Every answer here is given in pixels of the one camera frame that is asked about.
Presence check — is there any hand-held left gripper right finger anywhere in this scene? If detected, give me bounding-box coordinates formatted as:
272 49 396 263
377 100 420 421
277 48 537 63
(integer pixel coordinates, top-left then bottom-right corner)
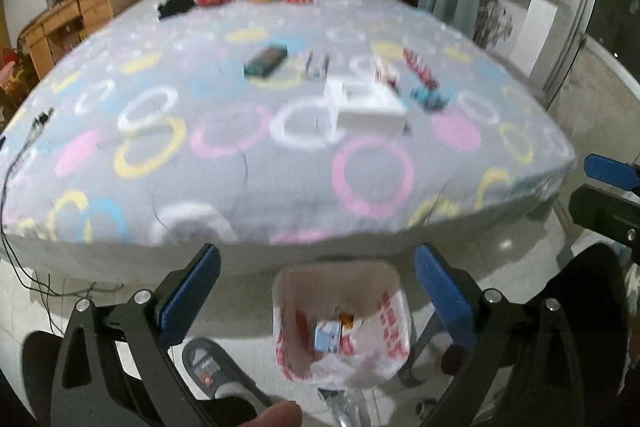
397 243 596 427

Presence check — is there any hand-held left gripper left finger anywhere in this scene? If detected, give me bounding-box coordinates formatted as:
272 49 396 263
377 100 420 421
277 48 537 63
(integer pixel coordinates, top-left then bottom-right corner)
50 243 273 427

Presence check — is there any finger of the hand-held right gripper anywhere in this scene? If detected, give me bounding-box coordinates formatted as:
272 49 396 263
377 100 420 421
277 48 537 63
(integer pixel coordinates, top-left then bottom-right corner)
584 153 640 192
568 185 640 253

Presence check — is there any white plastic bag red print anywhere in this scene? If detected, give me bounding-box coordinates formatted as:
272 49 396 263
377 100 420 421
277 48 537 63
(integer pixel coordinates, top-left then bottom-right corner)
271 259 413 390

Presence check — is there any plain white box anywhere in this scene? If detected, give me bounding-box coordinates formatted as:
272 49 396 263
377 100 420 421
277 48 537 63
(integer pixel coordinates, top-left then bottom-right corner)
322 77 407 134

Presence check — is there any teal packet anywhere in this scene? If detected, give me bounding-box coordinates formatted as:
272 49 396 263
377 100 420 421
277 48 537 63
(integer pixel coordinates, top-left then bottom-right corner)
410 87 448 112

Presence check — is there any red packet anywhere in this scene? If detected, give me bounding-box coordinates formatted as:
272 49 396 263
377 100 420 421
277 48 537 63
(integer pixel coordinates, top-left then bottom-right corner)
402 48 440 90

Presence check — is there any white box with red stripe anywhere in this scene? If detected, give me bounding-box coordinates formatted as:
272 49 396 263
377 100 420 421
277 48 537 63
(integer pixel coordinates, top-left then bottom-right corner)
370 55 401 88

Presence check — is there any dark green packet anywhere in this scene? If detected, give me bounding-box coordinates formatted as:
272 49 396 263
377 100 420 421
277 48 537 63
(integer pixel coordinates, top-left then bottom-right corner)
243 46 288 79

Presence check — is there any silver and black packet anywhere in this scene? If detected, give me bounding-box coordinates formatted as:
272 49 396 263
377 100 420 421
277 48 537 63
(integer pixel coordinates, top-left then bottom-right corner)
300 49 331 80

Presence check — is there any person's left hand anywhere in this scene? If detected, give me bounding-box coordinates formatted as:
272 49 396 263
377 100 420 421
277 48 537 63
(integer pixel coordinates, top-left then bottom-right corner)
248 401 303 427

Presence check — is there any grey slipper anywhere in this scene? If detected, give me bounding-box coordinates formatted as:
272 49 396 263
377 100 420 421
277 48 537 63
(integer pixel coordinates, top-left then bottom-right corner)
181 338 251 403

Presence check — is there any grey circle-print blanket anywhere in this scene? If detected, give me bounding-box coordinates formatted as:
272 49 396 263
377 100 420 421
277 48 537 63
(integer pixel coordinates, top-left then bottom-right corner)
0 0 576 278

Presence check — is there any blue and white carton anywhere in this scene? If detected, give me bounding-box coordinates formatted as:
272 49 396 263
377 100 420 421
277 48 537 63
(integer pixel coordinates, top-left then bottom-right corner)
312 319 343 355

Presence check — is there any white cabinet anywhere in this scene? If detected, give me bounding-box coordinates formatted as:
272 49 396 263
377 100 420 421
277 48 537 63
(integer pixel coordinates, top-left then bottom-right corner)
520 0 576 88

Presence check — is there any sliding glass door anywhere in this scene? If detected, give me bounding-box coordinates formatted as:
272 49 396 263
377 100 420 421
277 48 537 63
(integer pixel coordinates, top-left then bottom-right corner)
542 0 640 108

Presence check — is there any clothes hanger rack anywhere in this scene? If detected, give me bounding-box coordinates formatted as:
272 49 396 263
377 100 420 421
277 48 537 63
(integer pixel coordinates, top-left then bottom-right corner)
472 0 516 50

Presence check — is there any black plush toy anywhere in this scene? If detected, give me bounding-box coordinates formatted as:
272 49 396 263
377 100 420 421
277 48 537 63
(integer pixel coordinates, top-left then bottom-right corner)
156 0 195 20

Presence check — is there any red cloth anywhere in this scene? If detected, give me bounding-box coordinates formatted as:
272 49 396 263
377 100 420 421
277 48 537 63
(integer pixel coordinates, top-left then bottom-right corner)
0 47 31 95

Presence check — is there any wooden dresser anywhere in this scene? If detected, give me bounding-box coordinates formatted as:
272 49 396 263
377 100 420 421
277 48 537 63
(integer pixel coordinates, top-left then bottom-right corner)
17 0 144 78

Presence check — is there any black cable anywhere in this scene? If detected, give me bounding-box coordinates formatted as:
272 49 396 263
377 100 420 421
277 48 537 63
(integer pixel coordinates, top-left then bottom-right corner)
0 107 126 323

